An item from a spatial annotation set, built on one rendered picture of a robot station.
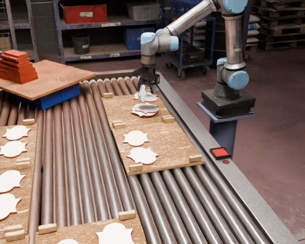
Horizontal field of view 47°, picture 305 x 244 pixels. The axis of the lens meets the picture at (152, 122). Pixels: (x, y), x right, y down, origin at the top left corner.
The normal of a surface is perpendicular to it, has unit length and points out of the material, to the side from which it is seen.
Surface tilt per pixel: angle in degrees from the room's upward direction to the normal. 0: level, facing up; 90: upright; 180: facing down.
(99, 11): 90
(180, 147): 0
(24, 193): 0
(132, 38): 90
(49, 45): 90
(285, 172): 0
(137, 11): 97
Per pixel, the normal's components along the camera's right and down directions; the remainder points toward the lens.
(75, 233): 0.00, -0.89
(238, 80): 0.17, 0.57
